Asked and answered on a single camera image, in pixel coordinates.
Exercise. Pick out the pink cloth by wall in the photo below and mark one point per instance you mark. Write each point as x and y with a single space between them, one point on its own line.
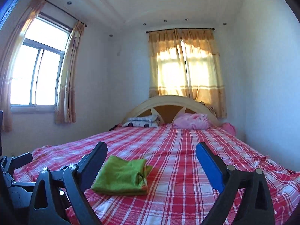
229 128

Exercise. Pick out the green striped knit sweater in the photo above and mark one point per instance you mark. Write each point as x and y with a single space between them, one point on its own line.
120 177

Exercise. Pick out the back curtain rod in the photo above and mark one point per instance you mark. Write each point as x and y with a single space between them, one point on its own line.
180 29

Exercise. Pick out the cream wooden headboard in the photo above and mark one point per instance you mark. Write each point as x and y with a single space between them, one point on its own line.
170 106

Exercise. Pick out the beige side window curtain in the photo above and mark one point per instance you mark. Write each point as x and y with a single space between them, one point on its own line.
9 54

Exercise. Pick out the yellow curtain behind bed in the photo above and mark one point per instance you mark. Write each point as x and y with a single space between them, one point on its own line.
187 63

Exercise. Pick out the side curtain rod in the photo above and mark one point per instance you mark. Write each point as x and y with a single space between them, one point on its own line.
70 15

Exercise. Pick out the right side window curtain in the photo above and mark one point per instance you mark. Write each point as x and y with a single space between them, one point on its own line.
65 97

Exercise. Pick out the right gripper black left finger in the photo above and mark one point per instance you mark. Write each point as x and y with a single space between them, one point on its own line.
76 178

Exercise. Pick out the pink pillow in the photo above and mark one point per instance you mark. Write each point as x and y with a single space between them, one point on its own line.
189 121

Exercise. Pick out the side window frame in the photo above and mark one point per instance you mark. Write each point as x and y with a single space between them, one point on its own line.
38 63

